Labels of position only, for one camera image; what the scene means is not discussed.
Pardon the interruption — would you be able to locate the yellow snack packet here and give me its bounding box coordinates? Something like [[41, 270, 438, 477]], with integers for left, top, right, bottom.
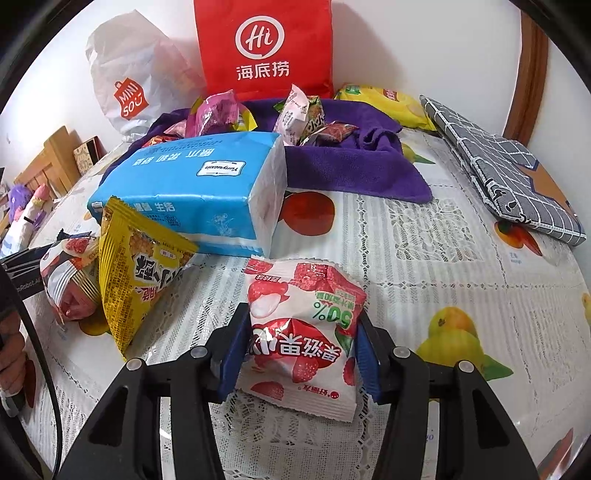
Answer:
[[98, 197, 197, 354]]

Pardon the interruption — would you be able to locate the red foil candy packet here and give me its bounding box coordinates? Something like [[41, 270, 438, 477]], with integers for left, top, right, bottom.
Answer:
[[142, 134, 182, 148]]

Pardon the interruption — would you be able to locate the small pink candy packet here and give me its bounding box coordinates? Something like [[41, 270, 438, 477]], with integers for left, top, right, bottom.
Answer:
[[164, 120, 186, 138]]

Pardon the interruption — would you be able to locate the strawberry lychee jelly packet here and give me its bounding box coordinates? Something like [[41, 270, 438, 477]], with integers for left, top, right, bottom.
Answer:
[[238, 257, 367, 423]]

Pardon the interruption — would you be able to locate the pink purple snack bag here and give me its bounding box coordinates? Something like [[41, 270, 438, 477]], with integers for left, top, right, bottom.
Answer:
[[184, 89, 257, 138]]

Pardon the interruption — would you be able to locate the white pink nougat packet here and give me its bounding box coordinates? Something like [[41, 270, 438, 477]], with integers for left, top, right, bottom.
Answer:
[[273, 84, 310, 146]]

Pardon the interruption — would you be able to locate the red pink snack packet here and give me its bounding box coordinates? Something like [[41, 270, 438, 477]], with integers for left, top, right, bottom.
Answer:
[[39, 233, 101, 324]]

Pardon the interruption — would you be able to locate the toy story candy packet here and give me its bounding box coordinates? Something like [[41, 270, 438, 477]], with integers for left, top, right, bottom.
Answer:
[[300, 121, 359, 146]]

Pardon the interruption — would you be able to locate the person's left hand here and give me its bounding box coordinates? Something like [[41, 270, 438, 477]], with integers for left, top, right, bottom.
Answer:
[[0, 311, 27, 396]]

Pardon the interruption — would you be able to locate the plush toy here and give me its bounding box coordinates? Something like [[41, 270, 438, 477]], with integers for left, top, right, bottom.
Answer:
[[1, 183, 52, 258]]

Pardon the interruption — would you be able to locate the wooden headboard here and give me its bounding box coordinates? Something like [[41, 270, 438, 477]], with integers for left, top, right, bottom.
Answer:
[[14, 126, 81, 199]]

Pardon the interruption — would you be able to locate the patterned book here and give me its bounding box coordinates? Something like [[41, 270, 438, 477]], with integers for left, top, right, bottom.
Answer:
[[73, 136, 106, 176]]

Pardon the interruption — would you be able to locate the blue tissue pack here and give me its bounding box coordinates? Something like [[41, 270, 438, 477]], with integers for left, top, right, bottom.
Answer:
[[87, 131, 287, 257]]

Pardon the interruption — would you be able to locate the white Miniso plastic bag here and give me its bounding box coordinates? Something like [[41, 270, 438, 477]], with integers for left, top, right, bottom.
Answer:
[[86, 10, 205, 142]]

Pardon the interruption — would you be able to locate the grey checked folded cloth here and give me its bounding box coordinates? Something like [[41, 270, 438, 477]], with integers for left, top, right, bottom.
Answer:
[[420, 96, 587, 247]]

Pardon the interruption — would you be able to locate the purple towel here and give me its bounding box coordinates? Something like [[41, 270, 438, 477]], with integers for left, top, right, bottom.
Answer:
[[105, 100, 433, 204]]

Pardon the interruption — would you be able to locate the red paper Haidilao bag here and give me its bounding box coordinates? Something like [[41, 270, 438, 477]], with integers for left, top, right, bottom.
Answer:
[[193, 0, 334, 100]]

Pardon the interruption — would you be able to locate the yellow chips bag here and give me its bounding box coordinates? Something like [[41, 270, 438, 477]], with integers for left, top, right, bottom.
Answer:
[[335, 83, 436, 132]]

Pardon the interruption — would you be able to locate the black cable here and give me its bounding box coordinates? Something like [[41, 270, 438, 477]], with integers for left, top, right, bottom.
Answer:
[[0, 264, 64, 476]]

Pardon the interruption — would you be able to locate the brown wooden door frame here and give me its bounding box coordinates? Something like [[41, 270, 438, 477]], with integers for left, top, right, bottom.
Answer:
[[503, 12, 549, 146]]

